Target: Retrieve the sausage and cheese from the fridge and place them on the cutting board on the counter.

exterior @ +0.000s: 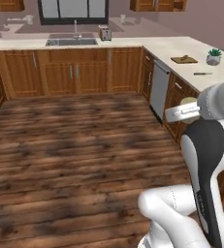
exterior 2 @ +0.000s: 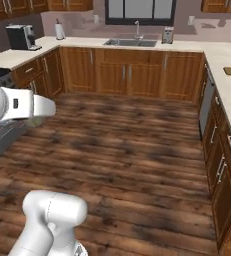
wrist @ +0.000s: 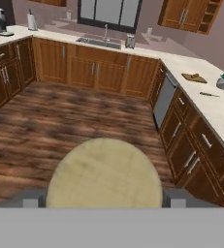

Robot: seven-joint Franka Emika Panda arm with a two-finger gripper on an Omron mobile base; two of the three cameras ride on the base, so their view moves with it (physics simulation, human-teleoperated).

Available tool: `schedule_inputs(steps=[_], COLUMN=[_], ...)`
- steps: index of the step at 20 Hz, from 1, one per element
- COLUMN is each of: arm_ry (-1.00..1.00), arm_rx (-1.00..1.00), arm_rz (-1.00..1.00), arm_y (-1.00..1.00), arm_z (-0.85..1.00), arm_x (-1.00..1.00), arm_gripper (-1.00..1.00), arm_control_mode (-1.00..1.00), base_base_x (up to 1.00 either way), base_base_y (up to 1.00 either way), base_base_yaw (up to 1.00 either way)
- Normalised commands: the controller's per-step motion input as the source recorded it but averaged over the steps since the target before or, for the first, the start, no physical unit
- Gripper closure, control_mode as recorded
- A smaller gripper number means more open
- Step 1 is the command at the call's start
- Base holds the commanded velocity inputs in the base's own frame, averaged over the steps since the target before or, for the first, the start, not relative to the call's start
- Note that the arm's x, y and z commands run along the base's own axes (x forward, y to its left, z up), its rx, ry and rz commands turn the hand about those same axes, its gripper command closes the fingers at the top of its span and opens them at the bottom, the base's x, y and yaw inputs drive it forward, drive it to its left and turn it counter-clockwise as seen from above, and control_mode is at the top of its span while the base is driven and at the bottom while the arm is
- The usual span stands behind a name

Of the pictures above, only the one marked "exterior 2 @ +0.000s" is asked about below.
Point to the white wall outlet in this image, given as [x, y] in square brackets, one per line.
[191, 20]
[96, 19]

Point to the wooden base cupboards under sink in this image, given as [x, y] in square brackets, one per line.
[130, 75]

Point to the steel sink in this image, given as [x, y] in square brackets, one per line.
[130, 42]

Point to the white paper towel roll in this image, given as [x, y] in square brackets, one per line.
[59, 31]

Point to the steel dishwasher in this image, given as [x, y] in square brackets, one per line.
[206, 103]

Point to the wooden base cupboards beside stove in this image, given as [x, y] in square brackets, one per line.
[43, 75]

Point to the black framed window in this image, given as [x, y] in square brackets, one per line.
[140, 10]

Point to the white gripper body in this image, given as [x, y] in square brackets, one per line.
[44, 106]

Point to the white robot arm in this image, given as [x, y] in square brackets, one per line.
[50, 213]

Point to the wooden base cupboards beside dishwasher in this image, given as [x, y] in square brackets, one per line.
[225, 173]

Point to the steel tap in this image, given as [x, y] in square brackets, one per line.
[137, 30]

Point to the wooden wall cupboards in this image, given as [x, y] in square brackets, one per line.
[222, 5]
[37, 6]

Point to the black coffee machine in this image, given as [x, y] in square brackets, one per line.
[18, 37]

